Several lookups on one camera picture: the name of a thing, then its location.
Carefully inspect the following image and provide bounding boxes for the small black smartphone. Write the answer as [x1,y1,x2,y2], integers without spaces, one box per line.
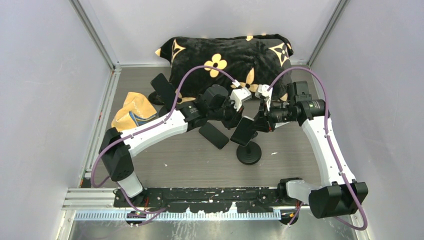
[198,122,230,150]

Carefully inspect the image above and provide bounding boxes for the white-edged smartphone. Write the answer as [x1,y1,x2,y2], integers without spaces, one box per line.
[230,116,256,147]

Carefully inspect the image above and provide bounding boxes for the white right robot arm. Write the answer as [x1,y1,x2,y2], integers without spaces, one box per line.
[255,81,369,219]

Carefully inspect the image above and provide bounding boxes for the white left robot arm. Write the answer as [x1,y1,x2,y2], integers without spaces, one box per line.
[99,84,252,207]

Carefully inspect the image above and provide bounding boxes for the black flower-pattern pillow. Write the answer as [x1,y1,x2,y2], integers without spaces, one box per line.
[155,34,294,102]

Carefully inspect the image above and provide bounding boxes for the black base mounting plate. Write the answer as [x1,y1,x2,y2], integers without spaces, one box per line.
[112,186,301,214]

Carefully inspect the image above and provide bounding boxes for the yellow cloth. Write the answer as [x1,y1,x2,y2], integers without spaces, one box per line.
[111,92,157,132]

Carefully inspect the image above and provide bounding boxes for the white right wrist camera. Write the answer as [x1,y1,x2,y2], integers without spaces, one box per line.
[254,84,273,111]

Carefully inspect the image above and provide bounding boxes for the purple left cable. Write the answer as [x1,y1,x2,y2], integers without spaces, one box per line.
[90,65,243,190]

